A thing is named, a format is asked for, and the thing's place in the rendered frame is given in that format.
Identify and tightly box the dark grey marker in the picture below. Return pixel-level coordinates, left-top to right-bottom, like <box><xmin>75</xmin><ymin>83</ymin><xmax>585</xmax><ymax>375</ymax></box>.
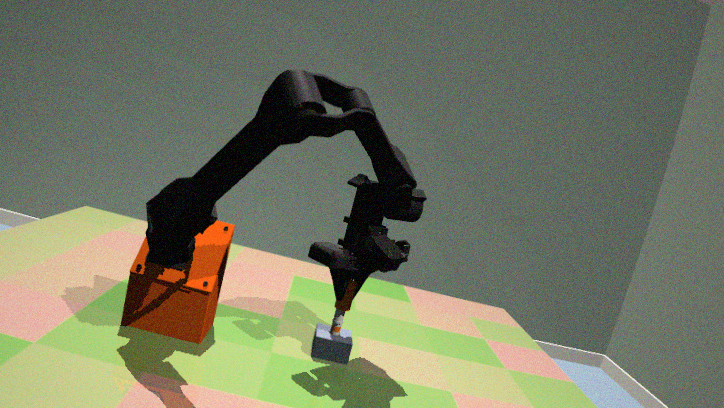
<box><xmin>330</xmin><ymin>308</ymin><xmax>345</xmax><ymax>336</ymax></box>

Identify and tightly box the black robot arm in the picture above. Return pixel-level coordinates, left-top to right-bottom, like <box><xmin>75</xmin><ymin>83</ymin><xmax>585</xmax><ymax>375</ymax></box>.
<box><xmin>145</xmin><ymin>70</ymin><xmax>427</xmax><ymax>273</ymax></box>

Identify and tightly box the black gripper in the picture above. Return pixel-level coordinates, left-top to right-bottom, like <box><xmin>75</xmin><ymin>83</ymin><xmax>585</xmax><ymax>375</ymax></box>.
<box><xmin>308</xmin><ymin>212</ymin><xmax>386</xmax><ymax>301</ymax></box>

